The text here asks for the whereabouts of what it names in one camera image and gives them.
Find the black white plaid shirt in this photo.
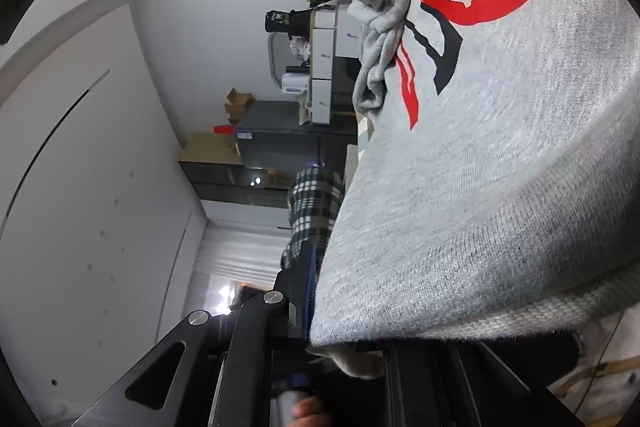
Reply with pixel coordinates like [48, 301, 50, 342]
[281, 167, 346, 270]

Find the white curtain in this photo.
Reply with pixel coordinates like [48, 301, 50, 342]
[192, 227, 296, 308]

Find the white desk with drawers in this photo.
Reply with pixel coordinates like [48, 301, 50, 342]
[307, 4, 361, 126]

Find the dark glass wardrobe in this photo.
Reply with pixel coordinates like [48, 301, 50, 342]
[179, 133, 351, 210]

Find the arched mirror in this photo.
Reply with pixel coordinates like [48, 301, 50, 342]
[268, 32, 311, 90]

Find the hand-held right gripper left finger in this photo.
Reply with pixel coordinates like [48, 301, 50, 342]
[75, 241, 321, 427]

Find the person's left hand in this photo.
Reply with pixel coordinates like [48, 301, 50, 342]
[292, 396, 333, 427]

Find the white electric kettle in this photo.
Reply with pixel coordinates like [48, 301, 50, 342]
[281, 73, 308, 94]

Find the dark grey refrigerator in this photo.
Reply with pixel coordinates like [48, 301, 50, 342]
[236, 101, 358, 170]

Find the grey sweatshirt red print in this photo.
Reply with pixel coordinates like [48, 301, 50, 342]
[306, 0, 640, 380]

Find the open cardboard box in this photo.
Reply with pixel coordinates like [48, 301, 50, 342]
[225, 88, 253, 124]

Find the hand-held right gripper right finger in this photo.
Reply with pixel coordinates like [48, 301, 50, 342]
[385, 332, 583, 427]

